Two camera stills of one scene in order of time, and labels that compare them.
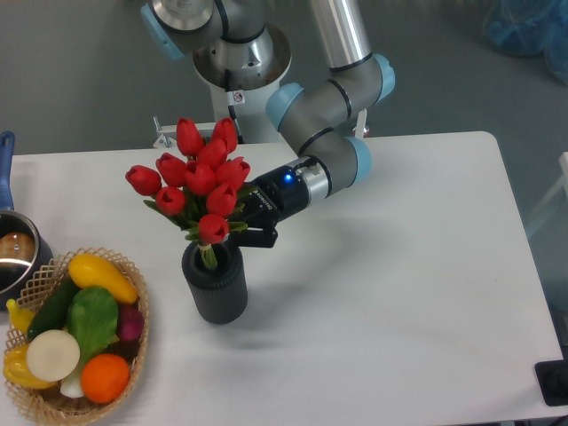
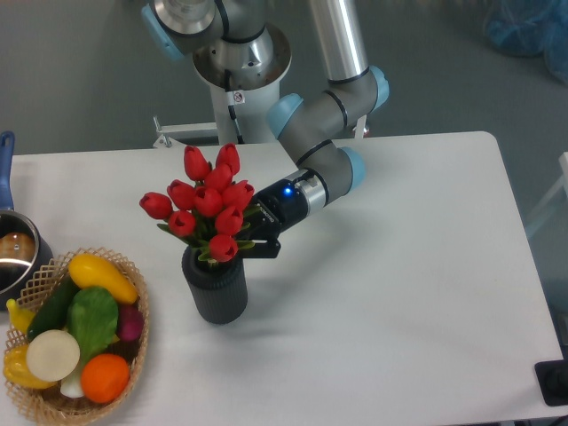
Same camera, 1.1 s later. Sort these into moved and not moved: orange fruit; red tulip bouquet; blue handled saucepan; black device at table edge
Moved: red tulip bouquet
Not moved: blue handled saucepan; black device at table edge; orange fruit
